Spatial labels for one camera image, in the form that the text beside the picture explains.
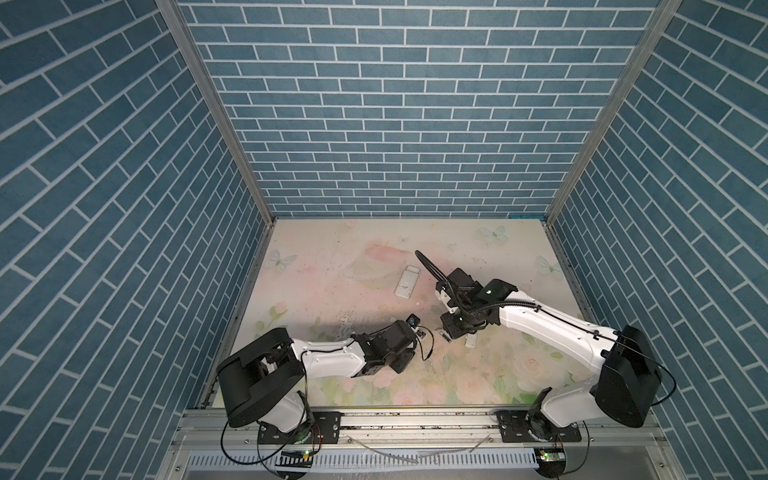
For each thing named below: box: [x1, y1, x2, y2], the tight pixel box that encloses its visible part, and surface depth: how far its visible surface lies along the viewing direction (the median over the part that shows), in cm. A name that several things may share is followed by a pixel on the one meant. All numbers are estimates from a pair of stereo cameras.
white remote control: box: [394, 265, 421, 299], surface depth 102 cm
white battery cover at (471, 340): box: [465, 333, 478, 349], surface depth 90 cm
